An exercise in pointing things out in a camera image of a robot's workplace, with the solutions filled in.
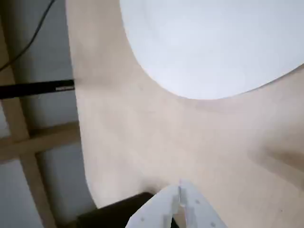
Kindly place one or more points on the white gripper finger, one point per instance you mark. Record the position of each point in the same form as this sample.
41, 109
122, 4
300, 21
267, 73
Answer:
202, 213
154, 211

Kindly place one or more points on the white paper plate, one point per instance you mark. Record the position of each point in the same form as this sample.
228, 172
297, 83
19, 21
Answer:
213, 47

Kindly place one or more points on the black bar with print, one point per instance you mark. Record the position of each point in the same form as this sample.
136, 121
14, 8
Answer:
35, 88

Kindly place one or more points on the wooden lattice frame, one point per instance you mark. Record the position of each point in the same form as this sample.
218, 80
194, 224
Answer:
23, 145

